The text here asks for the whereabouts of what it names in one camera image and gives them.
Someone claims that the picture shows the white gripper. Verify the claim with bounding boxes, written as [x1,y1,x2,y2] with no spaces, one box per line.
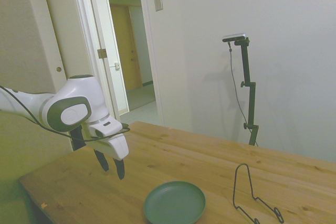
[88,116,130,180]

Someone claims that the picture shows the green round plate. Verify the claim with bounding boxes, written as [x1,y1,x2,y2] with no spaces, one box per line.
[143,180,207,224]

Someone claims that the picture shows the brown hallway door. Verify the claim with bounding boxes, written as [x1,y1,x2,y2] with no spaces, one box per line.
[109,4,143,91]

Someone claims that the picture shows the black post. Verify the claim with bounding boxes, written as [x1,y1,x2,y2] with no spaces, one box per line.
[69,126,86,153]

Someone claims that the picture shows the white door frame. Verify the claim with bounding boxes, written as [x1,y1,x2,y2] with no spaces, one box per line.
[68,0,165,128]

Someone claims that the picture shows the black wire plate stand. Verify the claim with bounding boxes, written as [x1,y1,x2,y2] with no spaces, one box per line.
[232,163,285,224]

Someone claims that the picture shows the black camera stand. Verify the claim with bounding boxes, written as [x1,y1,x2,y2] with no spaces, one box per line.
[233,38,260,146]

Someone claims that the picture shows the grey exterior camera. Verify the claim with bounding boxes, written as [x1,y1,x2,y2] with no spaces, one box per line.
[222,33,248,43]

